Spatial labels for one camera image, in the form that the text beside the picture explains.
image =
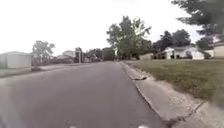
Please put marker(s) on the concrete kerb strip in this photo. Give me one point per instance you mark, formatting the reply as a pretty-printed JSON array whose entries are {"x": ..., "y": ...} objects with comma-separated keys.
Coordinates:
[{"x": 160, "y": 96}]

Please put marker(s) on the row of distant trees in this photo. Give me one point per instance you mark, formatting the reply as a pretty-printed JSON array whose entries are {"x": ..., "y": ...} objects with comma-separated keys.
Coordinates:
[{"x": 96, "y": 53}]

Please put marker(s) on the large dark pine tree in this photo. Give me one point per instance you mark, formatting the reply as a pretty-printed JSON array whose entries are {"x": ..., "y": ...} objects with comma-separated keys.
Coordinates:
[{"x": 206, "y": 13}]

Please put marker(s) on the small leafy tree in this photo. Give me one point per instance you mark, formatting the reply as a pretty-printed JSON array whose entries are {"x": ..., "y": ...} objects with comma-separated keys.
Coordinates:
[{"x": 43, "y": 50}]

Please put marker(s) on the white house with gable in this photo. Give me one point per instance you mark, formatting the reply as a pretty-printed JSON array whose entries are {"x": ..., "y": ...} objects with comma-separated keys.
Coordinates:
[{"x": 181, "y": 52}]

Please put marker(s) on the dark round tree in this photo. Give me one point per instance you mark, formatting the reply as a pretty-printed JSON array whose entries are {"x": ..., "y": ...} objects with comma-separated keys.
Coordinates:
[
  {"x": 181, "y": 37},
  {"x": 165, "y": 40}
]

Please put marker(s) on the dark debris patch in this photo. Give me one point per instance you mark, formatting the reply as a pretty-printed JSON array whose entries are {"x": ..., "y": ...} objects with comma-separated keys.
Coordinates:
[{"x": 140, "y": 79}]

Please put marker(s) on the tall green tree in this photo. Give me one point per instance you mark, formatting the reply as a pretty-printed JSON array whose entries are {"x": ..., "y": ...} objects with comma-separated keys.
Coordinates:
[{"x": 128, "y": 36}]

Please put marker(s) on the grey asphalt road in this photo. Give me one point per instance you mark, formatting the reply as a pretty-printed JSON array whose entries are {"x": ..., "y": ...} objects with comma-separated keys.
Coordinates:
[{"x": 83, "y": 96}]

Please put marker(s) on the white low garage building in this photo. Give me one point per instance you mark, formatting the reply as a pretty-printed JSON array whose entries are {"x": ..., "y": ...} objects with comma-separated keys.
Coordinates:
[{"x": 18, "y": 60}]

